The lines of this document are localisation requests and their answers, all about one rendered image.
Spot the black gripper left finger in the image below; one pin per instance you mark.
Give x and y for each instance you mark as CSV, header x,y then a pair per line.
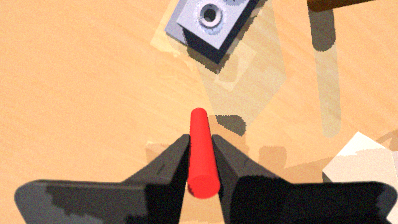
x,y
152,195

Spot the red peg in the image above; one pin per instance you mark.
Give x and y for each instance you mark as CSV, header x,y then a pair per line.
x,y
202,178

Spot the orange cylinder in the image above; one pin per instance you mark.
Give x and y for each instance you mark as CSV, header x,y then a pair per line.
x,y
324,5

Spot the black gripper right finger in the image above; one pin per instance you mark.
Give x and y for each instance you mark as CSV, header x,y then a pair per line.
x,y
251,194

